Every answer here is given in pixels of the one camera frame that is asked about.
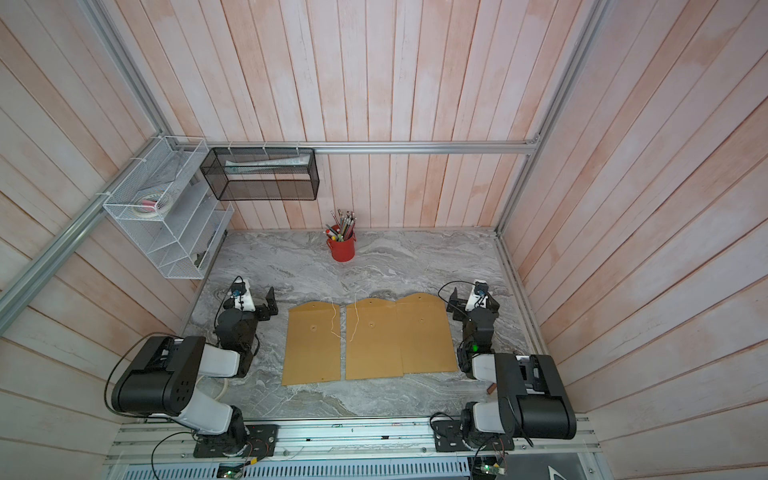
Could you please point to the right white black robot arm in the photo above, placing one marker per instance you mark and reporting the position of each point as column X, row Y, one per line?
column 530, row 399

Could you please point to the red metal pen bucket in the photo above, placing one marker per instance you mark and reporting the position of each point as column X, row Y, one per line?
column 341, row 250

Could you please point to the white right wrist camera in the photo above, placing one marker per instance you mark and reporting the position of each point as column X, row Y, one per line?
column 479, row 296

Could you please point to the brown kraft file bag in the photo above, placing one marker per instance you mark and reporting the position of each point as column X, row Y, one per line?
column 424, row 335
column 313, row 344
column 372, row 340

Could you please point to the tape roll on shelf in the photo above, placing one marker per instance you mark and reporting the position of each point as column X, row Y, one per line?
column 152, row 205

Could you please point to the bundle of pens and pencils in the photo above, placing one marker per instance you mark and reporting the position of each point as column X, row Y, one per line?
column 344, row 227

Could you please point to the white wire mesh shelf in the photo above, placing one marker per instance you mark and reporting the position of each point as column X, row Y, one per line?
column 183, row 243

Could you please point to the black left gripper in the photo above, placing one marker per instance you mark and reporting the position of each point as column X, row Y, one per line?
column 261, row 306

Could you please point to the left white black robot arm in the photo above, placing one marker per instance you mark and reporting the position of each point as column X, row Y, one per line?
column 161, row 379

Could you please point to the black mesh wall basket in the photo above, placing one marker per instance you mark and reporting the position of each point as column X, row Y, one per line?
column 262, row 173

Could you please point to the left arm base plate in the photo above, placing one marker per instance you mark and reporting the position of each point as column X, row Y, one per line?
column 250, row 440

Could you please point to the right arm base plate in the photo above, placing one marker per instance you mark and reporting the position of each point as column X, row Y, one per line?
column 452, row 435

